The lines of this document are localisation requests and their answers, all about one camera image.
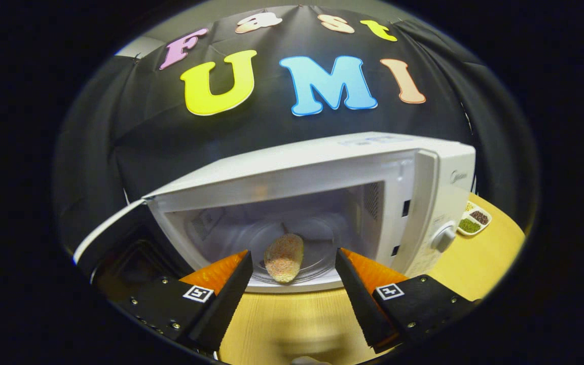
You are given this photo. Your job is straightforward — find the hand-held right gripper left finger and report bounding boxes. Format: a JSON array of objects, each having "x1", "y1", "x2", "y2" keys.
[{"x1": 115, "y1": 250, "x2": 253, "y2": 352}]

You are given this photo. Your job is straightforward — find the pink bread roll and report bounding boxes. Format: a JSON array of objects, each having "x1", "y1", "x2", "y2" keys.
[{"x1": 264, "y1": 233, "x2": 305, "y2": 283}]

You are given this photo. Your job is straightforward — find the divided plate with beans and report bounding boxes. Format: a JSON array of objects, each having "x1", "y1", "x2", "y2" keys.
[{"x1": 457, "y1": 201, "x2": 493, "y2": 237}]

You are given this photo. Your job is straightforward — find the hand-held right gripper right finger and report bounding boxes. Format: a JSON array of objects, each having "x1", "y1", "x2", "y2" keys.
[{"x1": 335, "y1": 247, "x2": 480, "y2": 354}]

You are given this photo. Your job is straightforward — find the black backdrop cloth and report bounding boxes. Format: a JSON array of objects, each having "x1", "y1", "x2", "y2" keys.
[{"x1": 54, "y1": 5, "x2": 536, "y2": 254}]

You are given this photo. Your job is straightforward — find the white microwave oven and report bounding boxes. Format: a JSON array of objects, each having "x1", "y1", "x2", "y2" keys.
[{"x1": 73, "y1": 132, "x2": 476, "y2": 300}]

